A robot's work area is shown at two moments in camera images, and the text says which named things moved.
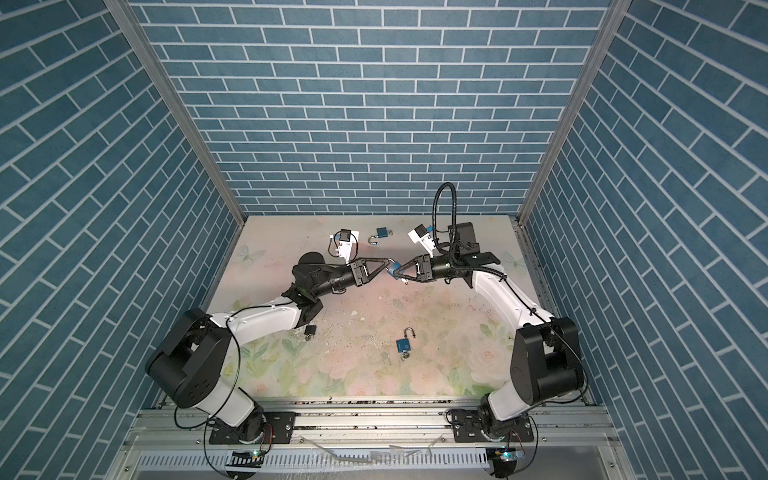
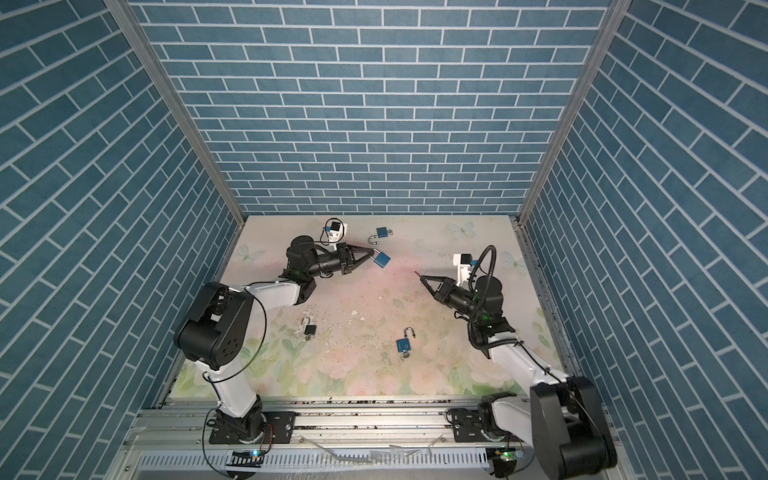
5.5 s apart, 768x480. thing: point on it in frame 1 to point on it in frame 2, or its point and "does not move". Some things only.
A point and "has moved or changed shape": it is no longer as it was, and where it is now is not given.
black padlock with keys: [310, 330] does not move
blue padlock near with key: [403, 345] does not move
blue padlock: [381, 232] does not move
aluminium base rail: [375, 440] does not move
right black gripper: [423, 269] to [447, 292]
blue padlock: [394, 267] has moved or changed shape
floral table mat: [392, 338] does not move
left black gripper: [358, 267] to [347, 258]
